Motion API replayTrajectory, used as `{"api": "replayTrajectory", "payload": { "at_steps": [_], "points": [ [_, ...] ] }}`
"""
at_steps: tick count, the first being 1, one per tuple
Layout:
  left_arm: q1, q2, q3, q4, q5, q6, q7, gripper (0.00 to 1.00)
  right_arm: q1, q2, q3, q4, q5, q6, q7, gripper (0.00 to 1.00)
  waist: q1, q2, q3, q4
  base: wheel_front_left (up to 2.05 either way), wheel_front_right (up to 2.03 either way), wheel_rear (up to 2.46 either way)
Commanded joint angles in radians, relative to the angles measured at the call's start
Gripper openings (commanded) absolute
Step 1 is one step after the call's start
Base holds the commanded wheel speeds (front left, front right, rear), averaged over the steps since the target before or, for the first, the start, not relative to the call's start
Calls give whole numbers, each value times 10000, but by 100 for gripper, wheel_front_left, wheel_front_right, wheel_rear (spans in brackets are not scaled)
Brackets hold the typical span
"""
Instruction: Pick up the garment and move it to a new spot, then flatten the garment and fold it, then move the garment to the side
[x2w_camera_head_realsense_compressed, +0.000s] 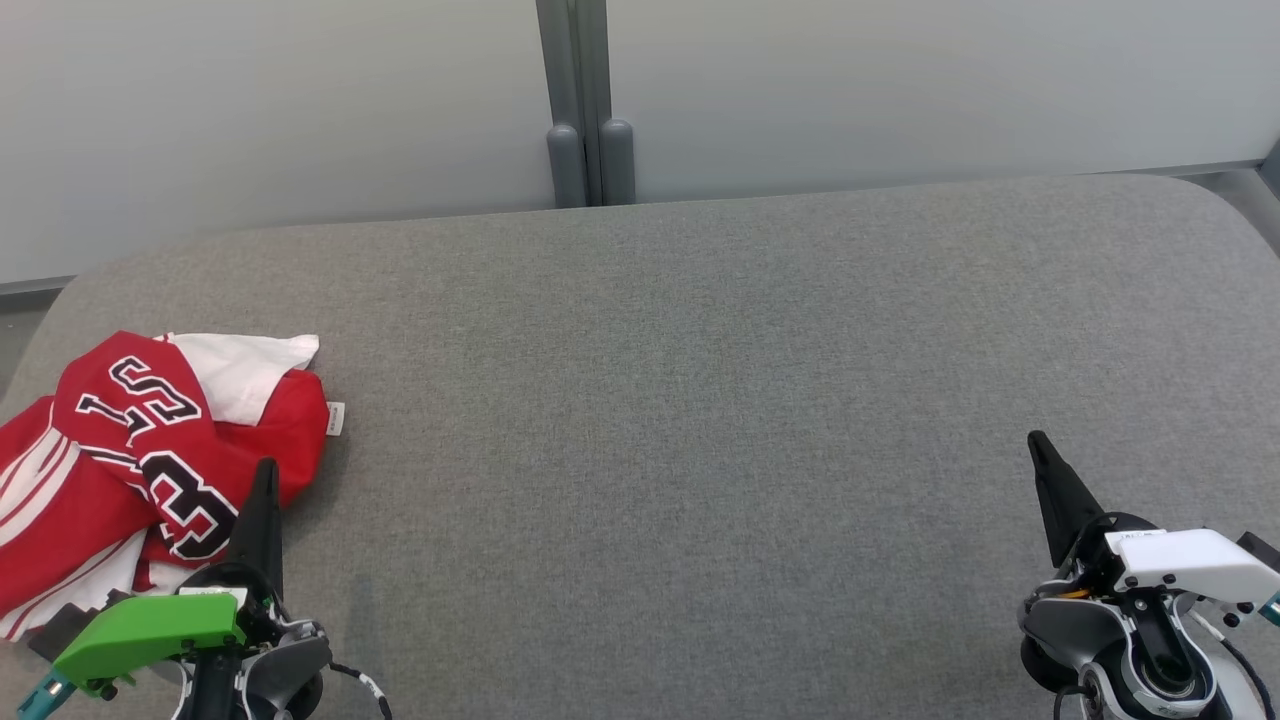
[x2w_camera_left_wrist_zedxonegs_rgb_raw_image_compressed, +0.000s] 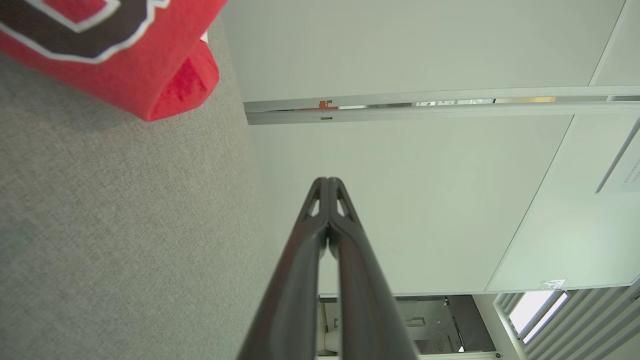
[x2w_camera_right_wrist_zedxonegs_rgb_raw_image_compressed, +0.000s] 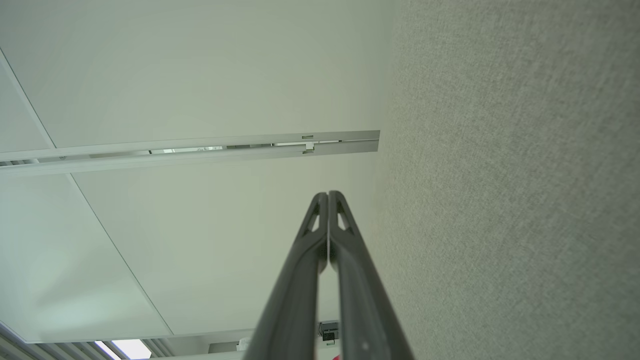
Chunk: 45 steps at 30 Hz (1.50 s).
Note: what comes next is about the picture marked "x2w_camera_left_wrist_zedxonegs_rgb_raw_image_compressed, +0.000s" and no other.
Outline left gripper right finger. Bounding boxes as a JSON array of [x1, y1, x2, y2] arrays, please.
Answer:
[[328, 177, 418, 360]]

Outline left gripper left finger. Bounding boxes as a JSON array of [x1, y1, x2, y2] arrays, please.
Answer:
[[237, 177, 329, 360]]

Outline red jersey with number print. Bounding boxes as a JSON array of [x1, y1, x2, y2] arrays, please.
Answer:
[[0, 0, 228, 122]]

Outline grey fabric sofa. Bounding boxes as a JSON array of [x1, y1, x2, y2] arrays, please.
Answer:
[[0, 15, 281, 360]]

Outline grey slatted window blind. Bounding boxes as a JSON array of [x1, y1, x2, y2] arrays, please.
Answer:
[[492, 280, 640, 360]]

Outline white paper notice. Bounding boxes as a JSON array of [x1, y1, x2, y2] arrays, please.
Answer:
[[602, 155, 640, 195]]

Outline aluminium door frame with latch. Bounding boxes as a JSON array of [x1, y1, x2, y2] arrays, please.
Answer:
[[243, 86, 640, 126]]

